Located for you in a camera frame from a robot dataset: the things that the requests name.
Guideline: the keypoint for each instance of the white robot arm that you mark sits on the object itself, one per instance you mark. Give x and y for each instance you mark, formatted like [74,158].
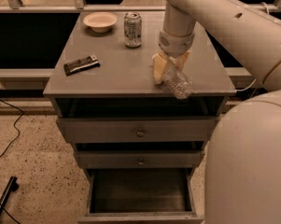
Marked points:
[242,183]

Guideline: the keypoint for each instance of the black metal floor stand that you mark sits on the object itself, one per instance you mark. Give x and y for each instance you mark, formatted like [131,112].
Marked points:
[11,186]

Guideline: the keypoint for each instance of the grey middle drawer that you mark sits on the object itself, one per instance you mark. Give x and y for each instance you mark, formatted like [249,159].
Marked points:
[138,159]

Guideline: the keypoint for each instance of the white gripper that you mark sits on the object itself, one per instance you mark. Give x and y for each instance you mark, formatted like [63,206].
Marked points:
[176,45]

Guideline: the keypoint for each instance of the silver soda can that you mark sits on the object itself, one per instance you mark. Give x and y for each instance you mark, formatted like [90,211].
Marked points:
[133,29]

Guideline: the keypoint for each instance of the grey top drawer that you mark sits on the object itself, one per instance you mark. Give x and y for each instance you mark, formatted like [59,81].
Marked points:
[135,130]

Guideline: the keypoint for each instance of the clear plastic water bottle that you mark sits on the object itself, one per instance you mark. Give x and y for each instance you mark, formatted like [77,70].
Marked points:
[177,82]

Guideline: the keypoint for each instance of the grey open bottom drawer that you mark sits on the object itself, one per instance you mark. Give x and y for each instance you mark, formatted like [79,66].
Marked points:
[140,196]

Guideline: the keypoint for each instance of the black snack bar wrapper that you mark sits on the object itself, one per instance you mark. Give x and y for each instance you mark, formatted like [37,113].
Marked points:
[79,65]

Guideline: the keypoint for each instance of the grey wooden drawer cabinet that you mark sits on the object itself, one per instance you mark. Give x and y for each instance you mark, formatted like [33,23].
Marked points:
[123,86]

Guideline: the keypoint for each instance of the white paper bowl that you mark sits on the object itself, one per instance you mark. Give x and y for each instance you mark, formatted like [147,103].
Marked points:
[100,22]

